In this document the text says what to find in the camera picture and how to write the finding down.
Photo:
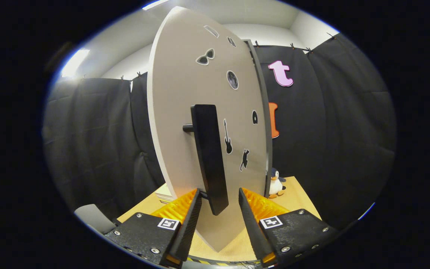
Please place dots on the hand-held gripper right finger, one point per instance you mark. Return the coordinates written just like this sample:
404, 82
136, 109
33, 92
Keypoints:
254, 228

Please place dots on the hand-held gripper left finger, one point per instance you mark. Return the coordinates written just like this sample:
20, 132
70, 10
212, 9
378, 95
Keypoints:
189, 228

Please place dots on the grey shoe cabinet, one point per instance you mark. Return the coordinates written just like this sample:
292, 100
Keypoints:
268, 119

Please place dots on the white orange cover book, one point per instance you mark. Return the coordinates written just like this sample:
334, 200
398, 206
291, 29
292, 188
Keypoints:
164, 195

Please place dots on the penguin plush toy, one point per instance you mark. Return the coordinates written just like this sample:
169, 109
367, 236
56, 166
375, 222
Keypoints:
274, 185

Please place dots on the grey rounded object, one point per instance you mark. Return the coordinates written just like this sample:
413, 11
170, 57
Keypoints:
93, 218

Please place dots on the black backdrop cloth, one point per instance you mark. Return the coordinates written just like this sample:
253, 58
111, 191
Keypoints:
330, 130

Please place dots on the bright light strip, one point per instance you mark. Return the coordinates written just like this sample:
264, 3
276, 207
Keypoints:
75, 61

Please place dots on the ceiling light panel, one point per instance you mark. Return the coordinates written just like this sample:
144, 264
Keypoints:
155, 3

